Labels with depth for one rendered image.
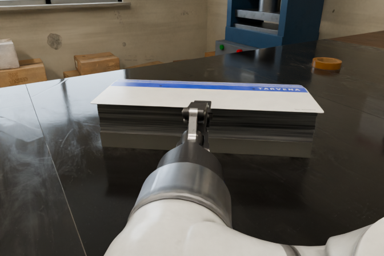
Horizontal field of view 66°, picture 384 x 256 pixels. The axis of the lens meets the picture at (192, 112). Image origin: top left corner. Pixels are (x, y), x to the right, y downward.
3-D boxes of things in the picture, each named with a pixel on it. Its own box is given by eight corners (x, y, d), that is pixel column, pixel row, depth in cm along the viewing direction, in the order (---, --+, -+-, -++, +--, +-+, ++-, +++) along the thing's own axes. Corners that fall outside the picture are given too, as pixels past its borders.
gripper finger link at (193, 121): (179, 165, 33) (178, 123, 31) (185, 141, 38) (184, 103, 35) (200, 166, 33) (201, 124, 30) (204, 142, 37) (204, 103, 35)
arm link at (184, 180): (129, 273, 27) (146, 224, 32) (230, 283, 26) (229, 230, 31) (119, 192, 23) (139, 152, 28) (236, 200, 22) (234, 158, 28)
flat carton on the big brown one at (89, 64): (74, 69, 314) (71, 55, 308) (111, 64, 334) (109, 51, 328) (82, 78, 286) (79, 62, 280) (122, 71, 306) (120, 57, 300)
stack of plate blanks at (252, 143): (102, 146, 58) (95, 100, 54) (122, 119, 70) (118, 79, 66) (310, 158, 55) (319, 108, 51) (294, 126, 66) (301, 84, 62)
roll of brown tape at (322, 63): (322, 70, 108) (323, 64, 107) (306, 63, 118) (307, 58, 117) (347, 68, 110) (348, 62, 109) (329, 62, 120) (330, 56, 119)
